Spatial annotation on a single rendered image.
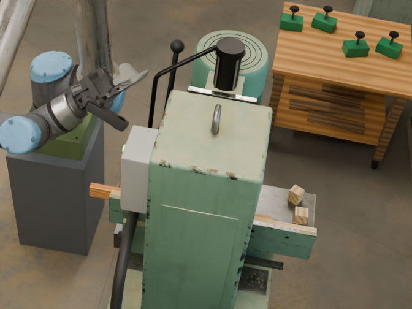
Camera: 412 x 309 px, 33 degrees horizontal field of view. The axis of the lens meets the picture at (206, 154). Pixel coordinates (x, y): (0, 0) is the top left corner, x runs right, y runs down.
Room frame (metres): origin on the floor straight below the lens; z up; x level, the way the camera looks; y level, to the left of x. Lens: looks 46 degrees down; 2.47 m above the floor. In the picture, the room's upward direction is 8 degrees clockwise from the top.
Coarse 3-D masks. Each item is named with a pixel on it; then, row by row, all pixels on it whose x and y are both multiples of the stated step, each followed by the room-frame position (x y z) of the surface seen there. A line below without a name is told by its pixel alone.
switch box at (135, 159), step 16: (144, 128) 1.01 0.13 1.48; (128, 144) 0.96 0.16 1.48; (144, 144) 0.96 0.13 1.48; (128, 160) 0.91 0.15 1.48; (144, 160) 0.92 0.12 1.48; (128, 176) 0.91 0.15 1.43; (144, 176) 0.91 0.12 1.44; (128, 192) 0.91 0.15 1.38; (144, 192) 0.91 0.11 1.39; (128, 208) 0.91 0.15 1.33; (144, 208) 0.91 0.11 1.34
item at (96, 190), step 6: (90, 186) 1.29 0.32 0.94; (96, 186) 1.29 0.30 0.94; (102, 186) 1.29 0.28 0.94; (108, 186) 1.30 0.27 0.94; (90, 192) 1.28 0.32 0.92; (96, 192) 1.28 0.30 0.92; (102, 192) 1.28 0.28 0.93; (108, 192) 1.28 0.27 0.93; (102, 198) 1.28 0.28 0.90; (108, 198) 1.28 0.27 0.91; (258, 216) 1.27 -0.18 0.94; (264, 216) 1.27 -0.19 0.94; (270, 216) 1.27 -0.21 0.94
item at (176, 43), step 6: (174, 42) 1.36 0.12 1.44; (180, 42) 1.36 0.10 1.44; (174, 48) 1.35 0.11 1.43; (180, 48) 1.35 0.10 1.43; (174, 54) 1.35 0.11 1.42; (174, 60) 1.34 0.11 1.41; (174, 72) 1.32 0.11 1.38; (174, 78) 1.31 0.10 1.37; (168, 84) 1.31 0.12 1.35; (168, 90) 1.29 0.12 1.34; (168, 96) 1.28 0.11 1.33
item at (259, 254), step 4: (248, 248) 1.22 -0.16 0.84; (248, 252) 1.22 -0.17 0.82; (252, 252) 1.22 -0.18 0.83; (256, 252) 1.22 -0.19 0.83; (260, 252) 1.22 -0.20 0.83; (264, 252) 1.22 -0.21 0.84; (268, 252) 1.22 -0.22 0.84; (256, 256) 1.22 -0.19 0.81; (260, 256) 1.22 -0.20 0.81; (264, 256) 1.22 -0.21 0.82
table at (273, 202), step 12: (264, 192) 1.40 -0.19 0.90; (276, 192) 1.40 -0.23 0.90; (288, 192) 1.41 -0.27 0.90; (264, 204) 1.35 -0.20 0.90; (276, 204) 1.36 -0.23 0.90; (288, 204) 1.36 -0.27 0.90; (300, 204) 1.37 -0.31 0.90; (312, 204) 1.38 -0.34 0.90; (120, 216) 1.24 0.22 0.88; (276, 216) 1.31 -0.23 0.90; (288, 216) 1.31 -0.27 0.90; (312, 216) 1.33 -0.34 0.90; (252, 240) 1.22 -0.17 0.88; (264, 240) 1.22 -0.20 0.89; (276, 252) 1.22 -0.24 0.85; (288, 252) 1.21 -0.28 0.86; (300, 252) 1.21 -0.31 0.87
